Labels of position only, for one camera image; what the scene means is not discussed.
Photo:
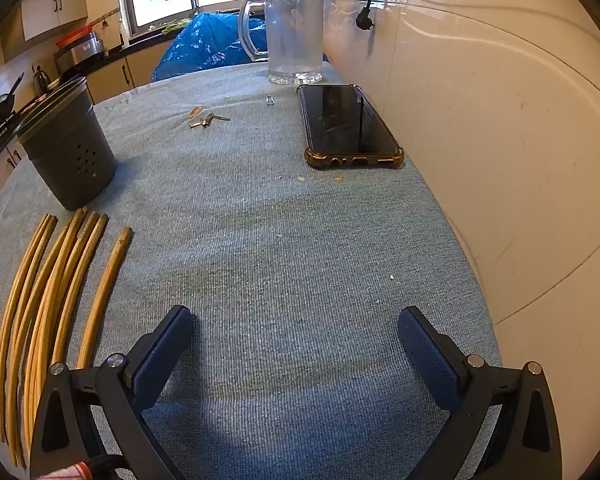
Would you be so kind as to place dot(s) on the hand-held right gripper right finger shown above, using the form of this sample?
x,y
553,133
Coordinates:
x,y
425,355

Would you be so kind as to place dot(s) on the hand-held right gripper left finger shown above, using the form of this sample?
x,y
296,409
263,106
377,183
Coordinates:
x,y
162,355

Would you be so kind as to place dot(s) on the grey perforated utensil holder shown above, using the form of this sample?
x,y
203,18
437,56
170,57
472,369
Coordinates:
x,y
65,150

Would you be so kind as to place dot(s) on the blue-grey tablecloth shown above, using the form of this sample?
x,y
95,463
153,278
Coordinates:
x,y
280,260

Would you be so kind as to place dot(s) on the small metal keys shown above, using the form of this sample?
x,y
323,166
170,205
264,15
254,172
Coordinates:
x,y
207,120

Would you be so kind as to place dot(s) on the black smartphone in amber case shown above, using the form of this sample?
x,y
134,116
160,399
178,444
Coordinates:
x,y
345,120

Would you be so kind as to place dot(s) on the beige kitchen base cabinets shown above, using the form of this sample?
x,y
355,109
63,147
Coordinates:
x,y
130,72

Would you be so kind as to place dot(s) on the dark kettle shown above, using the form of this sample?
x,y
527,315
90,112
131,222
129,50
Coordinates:
x,y
41,79

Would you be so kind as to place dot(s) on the black kitchen countertop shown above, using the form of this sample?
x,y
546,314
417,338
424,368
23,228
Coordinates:
x,y
110,55

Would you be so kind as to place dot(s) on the rice cooker with orange lid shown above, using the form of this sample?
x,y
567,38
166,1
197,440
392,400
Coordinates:
x,y
80,50

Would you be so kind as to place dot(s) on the green vegetables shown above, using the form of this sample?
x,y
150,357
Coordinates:
x,y
176,25

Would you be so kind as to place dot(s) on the clear glass mug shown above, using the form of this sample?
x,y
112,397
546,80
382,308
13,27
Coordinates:
x,y
295,35

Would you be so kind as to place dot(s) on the white wall cabinet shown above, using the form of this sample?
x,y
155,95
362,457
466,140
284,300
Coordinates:
x,y
55,7

